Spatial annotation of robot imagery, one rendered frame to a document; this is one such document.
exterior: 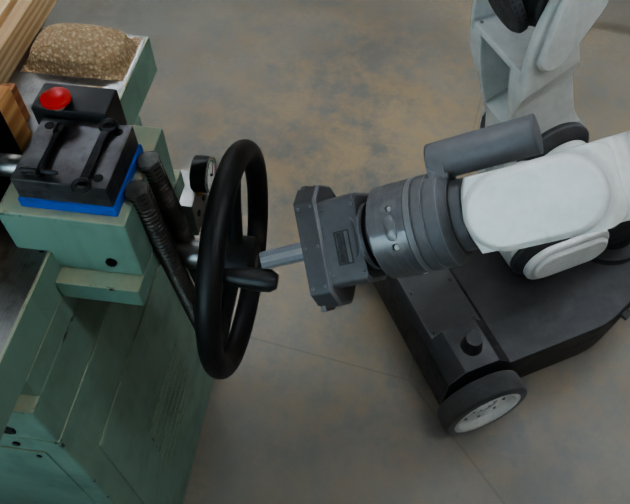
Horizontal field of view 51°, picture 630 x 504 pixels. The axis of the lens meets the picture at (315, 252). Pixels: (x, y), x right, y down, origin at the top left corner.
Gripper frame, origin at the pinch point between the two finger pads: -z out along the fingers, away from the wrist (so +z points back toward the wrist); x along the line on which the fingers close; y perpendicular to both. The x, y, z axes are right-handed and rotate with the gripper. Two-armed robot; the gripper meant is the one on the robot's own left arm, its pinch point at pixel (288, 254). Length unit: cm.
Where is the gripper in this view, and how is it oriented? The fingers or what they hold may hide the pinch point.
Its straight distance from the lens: 67.6
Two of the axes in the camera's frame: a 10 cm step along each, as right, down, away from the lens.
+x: -1.9, -9.8, 0.5
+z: 8.6, -1.9, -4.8
